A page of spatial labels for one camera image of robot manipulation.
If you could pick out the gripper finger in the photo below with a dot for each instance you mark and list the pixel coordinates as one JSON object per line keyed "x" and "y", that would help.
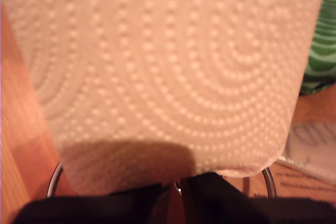
{"x": 215, "y": 200}
{"x": 136, "y": 205}

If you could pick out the white paper towel roll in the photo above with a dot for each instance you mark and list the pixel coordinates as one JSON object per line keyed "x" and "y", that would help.
{"x": 168, "y": 64}

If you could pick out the clear plastic printed bag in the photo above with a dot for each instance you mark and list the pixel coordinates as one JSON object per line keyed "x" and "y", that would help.
{"x": 312, "y": 134}

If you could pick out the green wave-patterned pouch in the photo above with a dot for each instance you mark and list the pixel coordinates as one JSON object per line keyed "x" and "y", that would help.
{"x": 323, "y": 51}

